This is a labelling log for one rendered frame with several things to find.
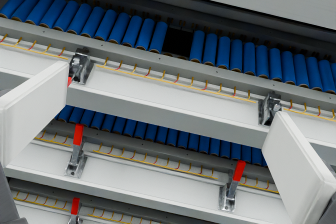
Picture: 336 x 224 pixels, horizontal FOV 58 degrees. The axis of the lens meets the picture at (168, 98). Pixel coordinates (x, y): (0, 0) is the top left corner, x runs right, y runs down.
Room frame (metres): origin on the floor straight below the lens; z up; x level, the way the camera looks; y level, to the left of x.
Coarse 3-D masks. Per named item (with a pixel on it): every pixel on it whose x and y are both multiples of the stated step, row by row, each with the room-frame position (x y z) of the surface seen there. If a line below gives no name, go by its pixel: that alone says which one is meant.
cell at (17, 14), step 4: (24, 0) 0.43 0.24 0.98; (28, 0) 0.43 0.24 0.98; (32, 0) 0.44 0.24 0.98; (36, 0) 0.44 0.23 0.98; (20, 4) 0.42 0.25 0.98; (24, 4) 0.42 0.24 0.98; (28, 4) 0.43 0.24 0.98; (32, 4) 0.43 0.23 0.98; (20, 8) 0.41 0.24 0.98; (24, 8) 0.42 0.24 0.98; (28, 8) 0.42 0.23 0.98; (32, 8) 0.43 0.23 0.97; (16, 12) 0.40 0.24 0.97; (20, 12) 0.41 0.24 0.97; (24, 12) 0.41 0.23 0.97; (28, 12) 0.42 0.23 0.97; (12, 16) 0.40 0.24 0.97; (16, 16) 0.40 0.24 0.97; (20, 16) 0.40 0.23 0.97; (24, 16) 0.41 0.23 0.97; (20, 20) 0.40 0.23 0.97; (24, 20) 0.40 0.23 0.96
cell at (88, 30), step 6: (96, 6) 0.46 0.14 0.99; (96, 12) 0.44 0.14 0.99; (102, 12) 0.45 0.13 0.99; (90, 18) 0.43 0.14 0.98; (96, 18) 0.43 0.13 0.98; (90, 24) 0.42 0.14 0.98; (96, 24) 0.42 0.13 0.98; (84, 30) 0.40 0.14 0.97; (90, 30) 0.41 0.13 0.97; (90, 36) 0.40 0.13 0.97
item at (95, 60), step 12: (0, 36) 0.37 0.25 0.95; (36, 48) 0.37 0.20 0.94; (96, 60) 0.37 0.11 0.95; (108, 60) 0.37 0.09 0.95; (144, 72) 0.37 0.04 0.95; (156, 72) 0.37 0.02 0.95; (192, 84) 0.37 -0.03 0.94; (204, 84) 0.37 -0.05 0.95; (252, 96) 0.38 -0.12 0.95; (264, 96) 0.38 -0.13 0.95; (300, 108) 0.38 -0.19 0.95; (312, 108) 0.38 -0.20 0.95
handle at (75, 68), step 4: (76, 60) 0.33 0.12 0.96; (76, 64) 0.34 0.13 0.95; (72, 68) 0.33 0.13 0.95; (76, 68) 0.33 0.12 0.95; (68, 72) 0.31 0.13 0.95; (72, 72) 0.32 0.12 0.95; (76, 72) 0.32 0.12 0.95; (68, 76) 0.31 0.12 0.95; (72, 76) 0.31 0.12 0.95; (68, 80) 0.29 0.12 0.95; (68, 84) 0.29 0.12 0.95
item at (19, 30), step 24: (0, 24) 0.37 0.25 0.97; (24, 24) 0.38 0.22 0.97; (24, 48) 0.36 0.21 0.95; (48, 48) 0.36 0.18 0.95; (72, 48) 0.37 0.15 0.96; (96, 48) 0.37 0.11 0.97; (120, 48) 0.38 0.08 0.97; (168, 72) 0.38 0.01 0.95; (192, 72) 0.37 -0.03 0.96; (216, 72) 0.38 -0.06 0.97; (288, 96) 0.38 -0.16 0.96; (312, 96) 0.38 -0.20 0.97
